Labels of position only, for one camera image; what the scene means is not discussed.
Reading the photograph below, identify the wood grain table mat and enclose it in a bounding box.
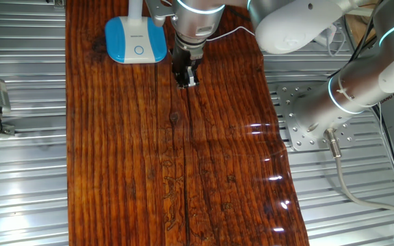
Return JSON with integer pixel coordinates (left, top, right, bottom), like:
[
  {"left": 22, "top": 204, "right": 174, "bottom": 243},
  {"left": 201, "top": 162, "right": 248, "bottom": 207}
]
[{"left": 65, "top": 0, "right": 310, "bottom": 246}]

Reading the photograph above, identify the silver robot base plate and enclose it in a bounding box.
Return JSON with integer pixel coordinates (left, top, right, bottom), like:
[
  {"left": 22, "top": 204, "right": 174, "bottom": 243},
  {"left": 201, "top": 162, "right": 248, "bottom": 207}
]
[{"left": 275, "top": 83, "right": 358, "bottom": 152}]

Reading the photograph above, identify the grey robot cable with connector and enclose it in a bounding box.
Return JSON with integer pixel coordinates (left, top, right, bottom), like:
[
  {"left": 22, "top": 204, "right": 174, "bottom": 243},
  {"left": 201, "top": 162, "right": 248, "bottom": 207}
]
[{"left": 323, "top": 128, "right": 394, "bottom": 223}]

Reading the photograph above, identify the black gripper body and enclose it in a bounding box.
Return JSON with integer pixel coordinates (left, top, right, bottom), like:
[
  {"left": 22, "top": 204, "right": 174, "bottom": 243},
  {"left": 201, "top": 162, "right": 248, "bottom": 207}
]
[{"left": 171, "top": 46, "right": 205, "bottom": 74}]

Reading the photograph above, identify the small metal bracket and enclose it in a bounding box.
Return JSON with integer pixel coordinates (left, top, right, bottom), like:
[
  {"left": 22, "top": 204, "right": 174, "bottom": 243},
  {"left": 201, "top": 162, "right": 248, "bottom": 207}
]
[{"left": 45, "top": 0, "right": 65, "bottom": 10}]

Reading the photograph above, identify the white cable tie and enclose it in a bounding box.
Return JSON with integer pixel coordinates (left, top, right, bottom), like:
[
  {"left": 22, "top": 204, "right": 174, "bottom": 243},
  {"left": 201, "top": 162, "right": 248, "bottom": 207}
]
[{"left": 335, "top": 73, "right": 379, "bottom": 109}]

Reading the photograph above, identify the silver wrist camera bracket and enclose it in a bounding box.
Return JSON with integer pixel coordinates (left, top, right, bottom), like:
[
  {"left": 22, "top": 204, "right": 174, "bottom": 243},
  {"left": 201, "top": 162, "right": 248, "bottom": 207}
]
[{"left": 144, "top": 0, "right": 176, "bottom": 28}]

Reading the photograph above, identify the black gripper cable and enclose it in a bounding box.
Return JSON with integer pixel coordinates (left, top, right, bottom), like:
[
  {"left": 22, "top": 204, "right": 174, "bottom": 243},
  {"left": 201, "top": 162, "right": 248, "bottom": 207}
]
[{"left": 224, "top": 5, "right": 252, "bottom": 23}]

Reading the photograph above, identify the black cable bundle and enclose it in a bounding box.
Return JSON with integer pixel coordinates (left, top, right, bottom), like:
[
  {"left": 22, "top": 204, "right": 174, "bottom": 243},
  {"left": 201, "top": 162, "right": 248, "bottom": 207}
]
[{"left": 328, "top": 0, "right": 381, "bottom": 79}]

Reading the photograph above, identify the white power strip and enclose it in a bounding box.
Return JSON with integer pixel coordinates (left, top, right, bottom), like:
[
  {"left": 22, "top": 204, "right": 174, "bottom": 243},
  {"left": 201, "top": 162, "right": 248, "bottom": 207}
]
[{"left": 315, "top": 23, "right": 338, "bottom": 47}]

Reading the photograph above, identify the white power plug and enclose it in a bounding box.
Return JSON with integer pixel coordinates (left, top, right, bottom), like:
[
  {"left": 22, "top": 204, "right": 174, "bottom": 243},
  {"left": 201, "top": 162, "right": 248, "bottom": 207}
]
[{"left": 319, "top": 24, "right": 338, "bottom": 39}]

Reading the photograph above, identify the brown wooden board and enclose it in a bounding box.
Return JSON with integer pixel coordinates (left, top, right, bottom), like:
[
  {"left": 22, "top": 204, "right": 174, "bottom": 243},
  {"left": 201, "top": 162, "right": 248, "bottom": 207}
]
[{"left": 345, "top": 13, "right": 378, "bottom": 47}]

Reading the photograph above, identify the blue and white desk lamp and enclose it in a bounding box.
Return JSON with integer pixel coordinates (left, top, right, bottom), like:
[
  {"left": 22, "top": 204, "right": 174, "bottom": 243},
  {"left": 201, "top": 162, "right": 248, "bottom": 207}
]
[{"left": 104, "top": 0, "right": 168, "bottom": 65}]

